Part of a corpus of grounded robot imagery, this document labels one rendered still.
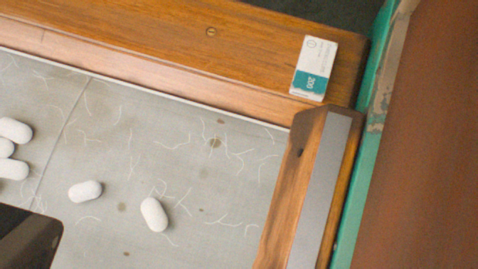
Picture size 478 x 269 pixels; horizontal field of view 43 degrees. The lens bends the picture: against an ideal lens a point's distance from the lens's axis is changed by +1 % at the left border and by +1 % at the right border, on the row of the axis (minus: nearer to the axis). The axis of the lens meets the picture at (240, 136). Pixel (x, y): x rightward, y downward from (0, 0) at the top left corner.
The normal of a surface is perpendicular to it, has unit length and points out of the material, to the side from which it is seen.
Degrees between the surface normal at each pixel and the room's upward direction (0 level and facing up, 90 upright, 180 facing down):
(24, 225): 58
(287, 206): 67
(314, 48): 0
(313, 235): 0
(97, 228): 0
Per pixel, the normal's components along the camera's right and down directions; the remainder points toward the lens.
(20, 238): 0.25, -0.92
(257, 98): -0.18, 0.48
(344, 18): 0.02, -0.25
